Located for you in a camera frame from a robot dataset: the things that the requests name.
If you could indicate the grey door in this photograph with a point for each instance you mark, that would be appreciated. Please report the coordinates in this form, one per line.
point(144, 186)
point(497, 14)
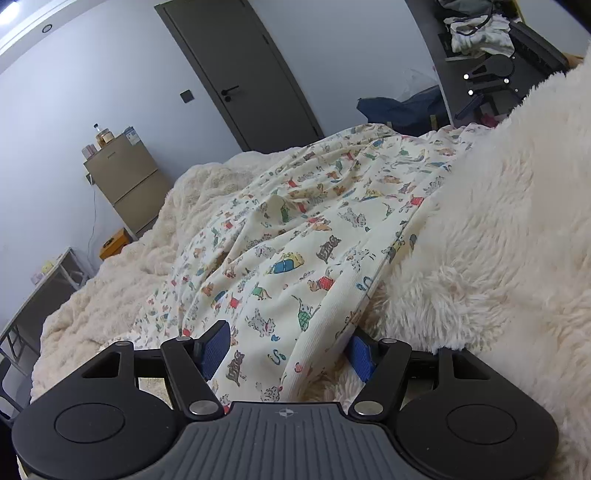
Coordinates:
point(249, 55)

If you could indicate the cream animal print garment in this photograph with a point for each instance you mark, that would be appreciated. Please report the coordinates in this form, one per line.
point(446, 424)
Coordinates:
point(300, 221)

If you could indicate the small pale yellow box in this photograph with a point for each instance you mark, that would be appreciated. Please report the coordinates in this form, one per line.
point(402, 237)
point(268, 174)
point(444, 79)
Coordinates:
point(47, 267)

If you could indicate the pink jar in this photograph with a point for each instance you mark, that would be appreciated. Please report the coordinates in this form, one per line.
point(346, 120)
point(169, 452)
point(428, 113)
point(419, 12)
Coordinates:
point(88, 150)

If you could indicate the dark blue bag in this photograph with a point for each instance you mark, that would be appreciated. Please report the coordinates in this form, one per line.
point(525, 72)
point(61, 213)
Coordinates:
point(397, 110)

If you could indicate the red pink item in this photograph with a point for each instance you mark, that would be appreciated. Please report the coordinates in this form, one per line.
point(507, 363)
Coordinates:
point(487, 121)

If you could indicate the grey metal desk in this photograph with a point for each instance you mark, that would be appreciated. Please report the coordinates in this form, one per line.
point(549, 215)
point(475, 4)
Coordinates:
point(46, 288)

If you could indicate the beige mini fridge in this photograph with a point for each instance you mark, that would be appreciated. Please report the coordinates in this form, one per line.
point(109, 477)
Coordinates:
point(129, 184)

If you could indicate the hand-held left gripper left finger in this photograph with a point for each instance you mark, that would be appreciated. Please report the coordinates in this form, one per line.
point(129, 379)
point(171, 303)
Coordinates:
point(214, 348)

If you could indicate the yellow jar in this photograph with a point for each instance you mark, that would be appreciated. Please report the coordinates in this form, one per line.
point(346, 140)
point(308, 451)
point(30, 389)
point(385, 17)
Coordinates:
point(105, 137)

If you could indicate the dark grey shelf unit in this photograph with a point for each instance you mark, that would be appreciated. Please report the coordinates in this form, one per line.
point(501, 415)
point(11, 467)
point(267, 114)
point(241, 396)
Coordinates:
point(448, 74)

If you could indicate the dark wall switch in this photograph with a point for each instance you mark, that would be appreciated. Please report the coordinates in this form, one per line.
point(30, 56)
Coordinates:
point(186, 96)

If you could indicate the orange box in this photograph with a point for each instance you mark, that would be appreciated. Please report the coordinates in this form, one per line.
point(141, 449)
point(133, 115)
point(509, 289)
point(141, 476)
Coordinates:
point(113, 244)

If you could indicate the cream fluffy blanket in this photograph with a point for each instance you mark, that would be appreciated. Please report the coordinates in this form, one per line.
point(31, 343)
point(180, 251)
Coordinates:
point(508, 207)

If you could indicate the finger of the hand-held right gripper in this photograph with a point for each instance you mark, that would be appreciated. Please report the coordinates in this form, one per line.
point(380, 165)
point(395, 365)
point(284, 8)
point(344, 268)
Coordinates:
point(473, 97)

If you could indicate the person's right forearm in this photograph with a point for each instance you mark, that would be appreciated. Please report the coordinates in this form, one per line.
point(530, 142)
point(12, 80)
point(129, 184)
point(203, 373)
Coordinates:
point(575, 60)

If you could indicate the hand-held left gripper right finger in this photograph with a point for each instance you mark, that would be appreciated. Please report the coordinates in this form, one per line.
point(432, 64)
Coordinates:
point(362, 355)

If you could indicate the white clothes pile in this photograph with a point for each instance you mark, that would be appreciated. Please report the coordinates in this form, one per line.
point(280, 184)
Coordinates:
point(480, 39)

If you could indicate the blue white box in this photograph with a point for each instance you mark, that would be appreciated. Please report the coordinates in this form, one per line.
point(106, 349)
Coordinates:
point(130, 136)

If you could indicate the clear plastic bag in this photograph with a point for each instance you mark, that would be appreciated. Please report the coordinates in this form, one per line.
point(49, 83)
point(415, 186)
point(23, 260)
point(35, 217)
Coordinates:
point(415, 83)

